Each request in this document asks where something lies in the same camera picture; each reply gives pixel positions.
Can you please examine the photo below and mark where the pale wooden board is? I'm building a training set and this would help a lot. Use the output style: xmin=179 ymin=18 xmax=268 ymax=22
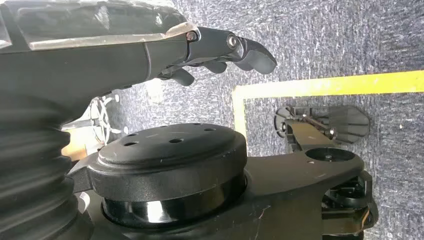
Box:
xmin=60 ymin=127 xmax=102 ymax=162

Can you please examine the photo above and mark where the ribbed grey left arm sleeve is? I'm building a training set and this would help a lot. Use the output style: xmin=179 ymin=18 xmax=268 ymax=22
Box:
xmin=0 ymin=105 xmax=95 ymax=240

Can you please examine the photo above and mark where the black robot leg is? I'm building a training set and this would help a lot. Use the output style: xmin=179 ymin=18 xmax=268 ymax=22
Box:
xmin=66 ymin=123 xmax=379 ymax=240

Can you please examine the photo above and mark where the yellow floor tape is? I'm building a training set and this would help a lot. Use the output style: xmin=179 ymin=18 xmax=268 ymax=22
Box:
xmin=231 ymin=69 xmax=424 ymax=140

